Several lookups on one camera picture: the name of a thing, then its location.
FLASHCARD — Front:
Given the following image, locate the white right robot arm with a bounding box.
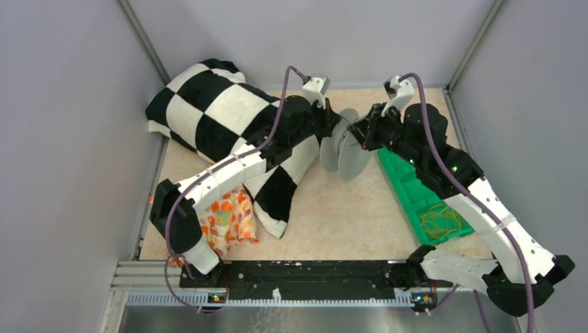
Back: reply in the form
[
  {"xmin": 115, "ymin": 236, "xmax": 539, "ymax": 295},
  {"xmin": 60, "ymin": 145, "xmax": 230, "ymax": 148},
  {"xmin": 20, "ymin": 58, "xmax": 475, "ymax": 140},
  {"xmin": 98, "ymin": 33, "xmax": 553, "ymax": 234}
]
[{"xmin": 347, "ymin": 103, "xmax": 575, "ymax": 317}]

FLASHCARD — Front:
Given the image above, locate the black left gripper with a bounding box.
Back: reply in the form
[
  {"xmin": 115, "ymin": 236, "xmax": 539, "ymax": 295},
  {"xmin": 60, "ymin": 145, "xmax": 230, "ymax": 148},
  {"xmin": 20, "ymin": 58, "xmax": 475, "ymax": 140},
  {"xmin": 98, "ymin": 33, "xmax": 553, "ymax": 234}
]
[{"xmin": 289, "ymin": 95, "xmax": 340, "ymax": 146}]

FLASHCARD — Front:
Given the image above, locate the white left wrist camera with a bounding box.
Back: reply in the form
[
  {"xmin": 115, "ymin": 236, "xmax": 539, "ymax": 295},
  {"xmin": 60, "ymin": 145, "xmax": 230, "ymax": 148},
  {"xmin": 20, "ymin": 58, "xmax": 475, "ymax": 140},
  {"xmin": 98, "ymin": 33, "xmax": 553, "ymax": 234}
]
[{"xmin": 302, "ymin": 75, "xmax": 330, "ymax": 109}]

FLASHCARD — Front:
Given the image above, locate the orange floral cloth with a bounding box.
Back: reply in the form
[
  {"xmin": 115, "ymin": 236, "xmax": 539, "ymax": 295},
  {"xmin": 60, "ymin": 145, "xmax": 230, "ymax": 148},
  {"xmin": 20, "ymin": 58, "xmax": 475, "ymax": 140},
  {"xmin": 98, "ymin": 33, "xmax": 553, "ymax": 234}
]
[{"xmin": 148, "ymin": 186, "xmax": 259, "ymax": 258}]

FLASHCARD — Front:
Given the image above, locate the black white checkered blanket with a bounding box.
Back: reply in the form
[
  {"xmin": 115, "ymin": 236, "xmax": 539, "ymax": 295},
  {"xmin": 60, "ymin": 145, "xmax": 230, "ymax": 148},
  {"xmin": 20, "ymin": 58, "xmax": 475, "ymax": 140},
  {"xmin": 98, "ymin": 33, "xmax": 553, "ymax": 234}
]
[{"xmin": 145, "ymin": 58, "xmax": 321, "ymax": 238}]

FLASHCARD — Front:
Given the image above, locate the grey plastic cable spool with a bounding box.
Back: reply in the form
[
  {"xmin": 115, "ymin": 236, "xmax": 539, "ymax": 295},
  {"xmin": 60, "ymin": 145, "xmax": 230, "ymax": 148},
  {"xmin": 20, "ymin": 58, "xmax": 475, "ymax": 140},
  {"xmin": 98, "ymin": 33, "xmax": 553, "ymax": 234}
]
[{"xmin": 319, "ymin": 108, "xmax": 373, "ymax": 181}]

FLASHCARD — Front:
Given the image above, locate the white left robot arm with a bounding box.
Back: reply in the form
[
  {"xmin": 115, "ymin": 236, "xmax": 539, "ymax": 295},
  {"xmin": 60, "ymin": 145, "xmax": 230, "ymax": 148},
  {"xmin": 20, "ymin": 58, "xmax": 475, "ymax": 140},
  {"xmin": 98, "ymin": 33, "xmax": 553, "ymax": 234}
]
[{"xmin": 150, "ymin": 96, "xmax": 341, "ymax": 287}]

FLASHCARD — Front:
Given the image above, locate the green plastic compartment bin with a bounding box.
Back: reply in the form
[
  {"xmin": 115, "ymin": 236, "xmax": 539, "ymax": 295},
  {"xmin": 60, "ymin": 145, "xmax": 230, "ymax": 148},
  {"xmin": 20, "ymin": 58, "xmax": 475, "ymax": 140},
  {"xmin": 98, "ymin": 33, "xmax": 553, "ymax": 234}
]
[{"xmin": 377, "ymin": 148, "xmax": 474, "ymax": 246}]

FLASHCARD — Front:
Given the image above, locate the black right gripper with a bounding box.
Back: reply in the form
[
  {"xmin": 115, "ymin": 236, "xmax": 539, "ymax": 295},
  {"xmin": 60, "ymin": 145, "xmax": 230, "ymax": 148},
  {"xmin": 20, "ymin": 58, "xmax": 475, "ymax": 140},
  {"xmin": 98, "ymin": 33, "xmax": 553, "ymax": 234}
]
[{"xmin": 346, "ymin": 103, "xmax": 423, "ymax": 169}]

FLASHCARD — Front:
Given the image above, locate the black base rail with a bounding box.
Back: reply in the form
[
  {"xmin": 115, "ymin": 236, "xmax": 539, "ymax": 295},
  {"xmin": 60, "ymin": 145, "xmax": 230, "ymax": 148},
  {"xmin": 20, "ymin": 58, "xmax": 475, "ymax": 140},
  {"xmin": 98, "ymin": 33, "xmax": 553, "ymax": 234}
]
[{"xmin": 179, "ymin": 260, "xmax": 451, "ymax": 300}]

